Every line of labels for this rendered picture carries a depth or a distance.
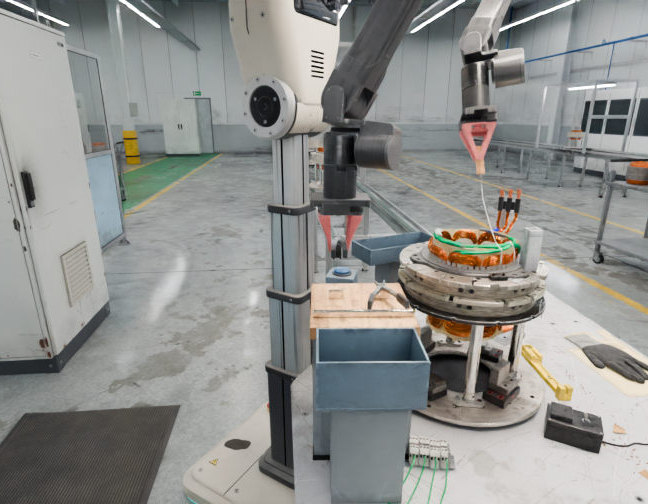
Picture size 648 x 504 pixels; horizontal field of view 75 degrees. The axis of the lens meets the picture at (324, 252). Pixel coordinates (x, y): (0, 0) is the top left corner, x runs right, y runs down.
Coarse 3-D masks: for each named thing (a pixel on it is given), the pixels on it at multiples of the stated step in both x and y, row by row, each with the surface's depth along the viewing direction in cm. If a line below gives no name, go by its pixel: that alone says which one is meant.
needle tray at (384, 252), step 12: (360, 240) 123; (372, 240) 125; (384, 240) 127; (396, 240) 128; (408, 240) 130; (420, 240) 132; (360, 252) 118; (372, 252) 113; (384, 252) 115; (396, 252) 117; (372, 264) 114; (384, 264) 121; (396, 264) 120; (384, 276) 122; (396, 276) 121
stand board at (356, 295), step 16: (320, 288) 88; (336, 288) 88; (352, 288) 88; (368, 288) 88; (400, 288) 88; (320, 304) 81; (336, 304) 81; (352, 304) 81; (384, 304) 81; (400, 304) 81; (320, 320) 74; (336, 320) 74; (352, 320) 74; (368, 320) 74; (384, 320) 74; (400, 320) 74; (416, 320) 74
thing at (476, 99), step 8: (472, 88) 89; (480, 88) 88; (488, 88) 89; (464, 96) 90; (472, 96) 89; (480, 96) 88; (488, 96) 89; (464, 104) 90; (472, 104) 89; (480, 104) 88; (488, 104) 89; (464, 112) 87; (472, 112) 86; (480, 112) 88; (488, 112) 86; (464, 120) 90
